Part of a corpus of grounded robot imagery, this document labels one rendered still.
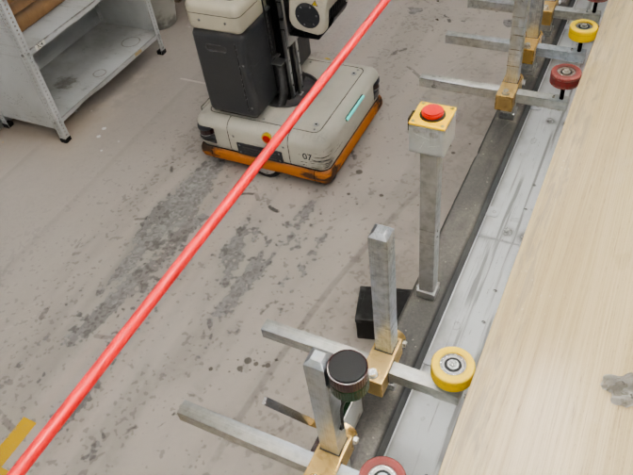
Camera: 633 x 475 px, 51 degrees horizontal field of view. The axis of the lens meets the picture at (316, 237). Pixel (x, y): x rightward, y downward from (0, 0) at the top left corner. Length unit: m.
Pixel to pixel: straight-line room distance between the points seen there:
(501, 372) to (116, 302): 1.80
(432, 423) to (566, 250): 0.47
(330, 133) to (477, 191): 1.07
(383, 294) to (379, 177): 1.79
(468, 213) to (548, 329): 0.56
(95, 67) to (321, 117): 1.50
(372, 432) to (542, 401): 0.37
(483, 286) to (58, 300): 1.74
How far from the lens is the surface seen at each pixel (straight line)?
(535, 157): 2.12
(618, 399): 1.27
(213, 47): 2.80
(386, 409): 1.44
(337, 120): 2.86
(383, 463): 1.16
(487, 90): 2.04
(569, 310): 1.37
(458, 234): 1.75
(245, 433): 1.27
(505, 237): 1.86
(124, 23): 4.22
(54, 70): 4.00
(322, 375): 0.99
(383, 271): 1.15
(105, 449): 2.38
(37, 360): 2.69
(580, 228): 1.52
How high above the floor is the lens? 1.96
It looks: 46 degrees down
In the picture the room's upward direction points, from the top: 9 degrees counter-clockwise
